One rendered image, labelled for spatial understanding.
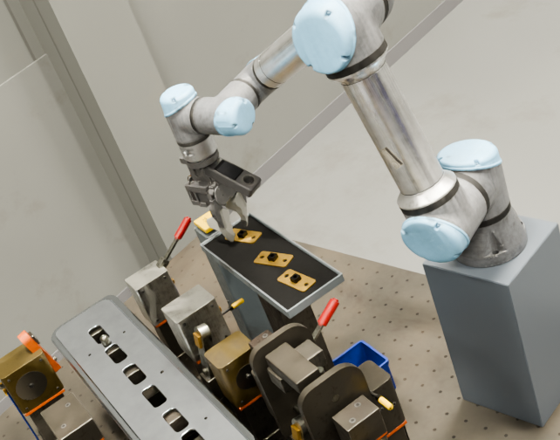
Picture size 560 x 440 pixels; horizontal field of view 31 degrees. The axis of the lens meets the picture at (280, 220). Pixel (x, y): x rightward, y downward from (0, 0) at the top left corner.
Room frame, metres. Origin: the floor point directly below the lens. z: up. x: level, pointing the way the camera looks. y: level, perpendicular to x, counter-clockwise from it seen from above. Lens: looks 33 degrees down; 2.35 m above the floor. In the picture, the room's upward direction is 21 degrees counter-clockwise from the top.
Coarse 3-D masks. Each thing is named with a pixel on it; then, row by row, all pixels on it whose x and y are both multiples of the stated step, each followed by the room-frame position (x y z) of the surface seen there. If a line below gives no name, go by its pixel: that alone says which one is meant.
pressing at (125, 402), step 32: (96, 320) 1.98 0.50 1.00; (128, 320) 1.94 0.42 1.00; (64, 352) 1.92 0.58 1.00; (96, 352) 1.87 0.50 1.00; (128, 352) 1.82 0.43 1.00; (160, 352) 1.78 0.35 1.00; (96, 384) 1.75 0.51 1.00; (128, 384) 1.71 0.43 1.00; (160, 384) 1.67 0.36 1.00; (192, 384) 1.63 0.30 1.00; (128, 416) 1.61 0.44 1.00; (160, 416) 1.57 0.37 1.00; (192, 416) 1.54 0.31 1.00; (224, 416) 1.50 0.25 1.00
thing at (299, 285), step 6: (288, 270) 1.66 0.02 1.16; (282, 276) 1.65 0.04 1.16; (288, 276) 1.64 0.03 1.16; (294, 276) 1.63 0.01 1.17; (300, 276) 1.62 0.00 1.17; (306, 276) 1.62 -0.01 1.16; (282, 282) 1.63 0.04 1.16; (288, 282) 1.62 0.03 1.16; (294, 282) 1.61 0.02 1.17; (300, 282) 1.61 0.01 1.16; (306, 282) 1.60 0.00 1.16; (312, 282) 1.59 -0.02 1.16; (294, 288) 1.60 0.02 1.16; (300, 288) 1.59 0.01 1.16; (306, 288) 1.58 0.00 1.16
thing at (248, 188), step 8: (216, 160) 1.85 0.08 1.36; (224, 160) 1.85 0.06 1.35; (208, 168) 1.83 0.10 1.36; (216, 168) 1.83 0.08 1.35; (224, 168) 1.83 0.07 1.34; (232, 168) 1.83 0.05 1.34; (240, 168) 1.83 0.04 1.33; (216, 176) 1.82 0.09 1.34; (224, 176) 1.81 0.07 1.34; (232, 176) 1.81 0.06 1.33; (240, 176) 1.81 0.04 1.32; (248, 176) 1.80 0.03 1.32; (256, 176) 1.81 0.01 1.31; (224, 184) 1.81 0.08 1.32; (232, 184) 1.80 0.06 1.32; (240, 184) 1.79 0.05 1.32; (248, 184) 1.79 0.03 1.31; (256, 184) 1.79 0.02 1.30; (240, 192) 1.79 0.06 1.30; (248, 192) 1.78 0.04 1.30
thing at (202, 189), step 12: (216, 156) 1.84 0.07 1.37; (192, 168) 1.87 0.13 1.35; (204, 168) 1.84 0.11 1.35; (192, 180) 1.89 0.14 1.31; (204, 180) 1.86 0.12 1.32; (192, 192) 1.87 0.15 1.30; (204, 192) 1.84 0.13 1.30; (216, 192) 1.82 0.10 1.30; (228, 192) 1.84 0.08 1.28; (204, 204) 1.85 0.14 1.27
